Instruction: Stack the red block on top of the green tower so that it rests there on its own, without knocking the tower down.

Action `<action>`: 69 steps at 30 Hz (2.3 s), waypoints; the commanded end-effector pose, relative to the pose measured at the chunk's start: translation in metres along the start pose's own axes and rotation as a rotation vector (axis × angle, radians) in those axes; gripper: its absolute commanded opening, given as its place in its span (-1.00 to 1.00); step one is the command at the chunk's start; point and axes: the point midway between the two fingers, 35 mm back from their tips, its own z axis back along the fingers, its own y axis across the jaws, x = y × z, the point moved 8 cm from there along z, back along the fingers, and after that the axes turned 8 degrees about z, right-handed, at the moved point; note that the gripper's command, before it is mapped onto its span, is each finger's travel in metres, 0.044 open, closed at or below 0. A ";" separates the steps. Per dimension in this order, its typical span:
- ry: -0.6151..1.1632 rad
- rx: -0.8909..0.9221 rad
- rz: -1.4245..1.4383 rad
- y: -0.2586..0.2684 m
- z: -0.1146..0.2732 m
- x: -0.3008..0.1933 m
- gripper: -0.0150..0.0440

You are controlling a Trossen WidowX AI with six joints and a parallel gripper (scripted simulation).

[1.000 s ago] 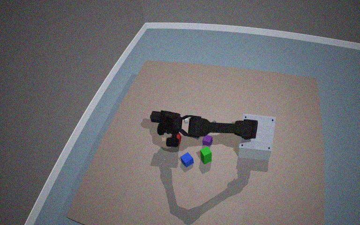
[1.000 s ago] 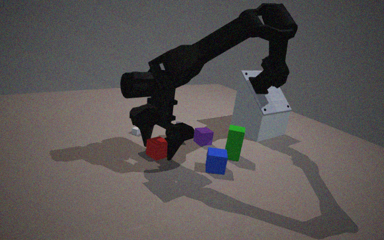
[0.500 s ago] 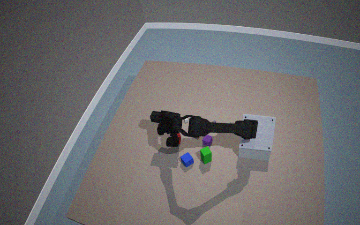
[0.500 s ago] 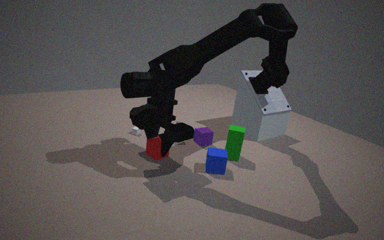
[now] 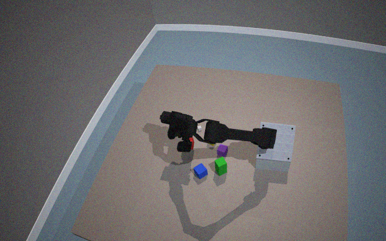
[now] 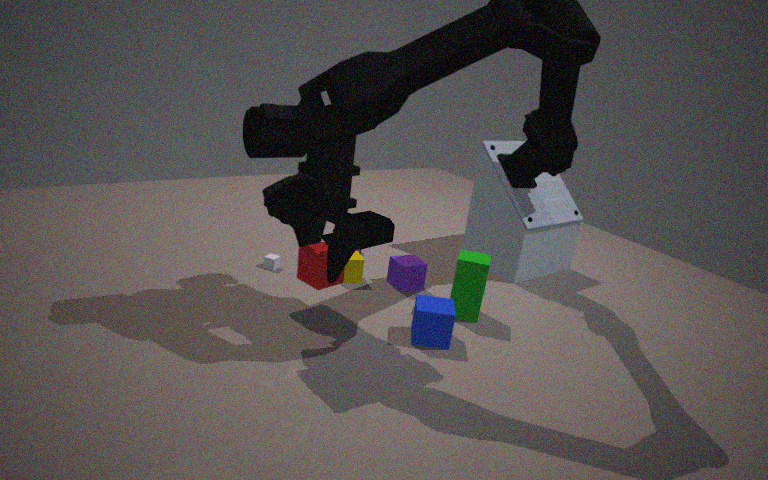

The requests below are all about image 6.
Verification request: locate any green block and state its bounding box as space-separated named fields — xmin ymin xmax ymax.
xmin=450 ymin=288 xmax=483 ymax=323
xmin=453 ymin=249 xmax=491 ymax=295

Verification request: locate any blue cube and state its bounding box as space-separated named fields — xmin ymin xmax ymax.
xmin=411 ymin=294 xmax=455 ymax=350

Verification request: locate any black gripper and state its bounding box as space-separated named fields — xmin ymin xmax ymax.
xmin=289 ymin=155 xmax=394 ymax=283

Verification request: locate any purple block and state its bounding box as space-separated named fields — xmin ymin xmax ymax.
xmin=387 ymin=254 xmax=428 ymax=293

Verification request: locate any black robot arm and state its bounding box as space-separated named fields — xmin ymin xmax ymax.
xmin=243 ymin=0 xmax=601 ymax=224

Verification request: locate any red block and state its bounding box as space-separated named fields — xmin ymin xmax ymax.
xmin=297 ymin=242 xmax=345 ymax=290

